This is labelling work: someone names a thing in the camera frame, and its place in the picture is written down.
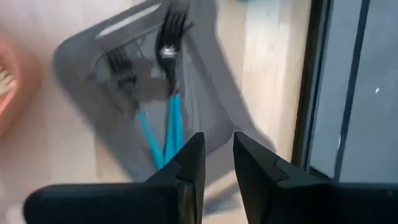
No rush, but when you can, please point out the orange plastic bin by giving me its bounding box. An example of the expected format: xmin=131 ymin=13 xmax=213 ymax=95
xmin=0 ymin=29 xmax=43 ymax=139

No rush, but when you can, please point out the grey plastic bin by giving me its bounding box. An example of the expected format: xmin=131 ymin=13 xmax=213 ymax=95
xmin=52 ymin=0 xmax=234 ymax=183

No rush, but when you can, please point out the black aluminium table frame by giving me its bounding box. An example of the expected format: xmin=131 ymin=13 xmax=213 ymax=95
xmin=291 ymin=0 xmax=332 ymax=180

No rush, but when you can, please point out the gold metal fork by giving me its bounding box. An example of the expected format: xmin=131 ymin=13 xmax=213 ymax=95
xmin=0 ymin=65 xmax=17 ymax=96

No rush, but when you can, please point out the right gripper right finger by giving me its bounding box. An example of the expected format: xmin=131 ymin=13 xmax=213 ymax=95
xmin=233 ymin=131 xmax=398 ymax=224

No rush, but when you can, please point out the blue-handled dark fork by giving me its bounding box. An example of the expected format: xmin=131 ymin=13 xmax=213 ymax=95
xmin=104 ymin=46 xmax=165 ymax=171
xmin=154 ymin=7 xmax=178 ymax=165
xmin=169 ymin=90 xmax=186 ymax=156

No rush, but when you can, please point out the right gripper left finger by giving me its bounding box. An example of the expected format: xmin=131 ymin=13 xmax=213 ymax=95
xmin=22 ymin=132 xmax=206 ymax=224

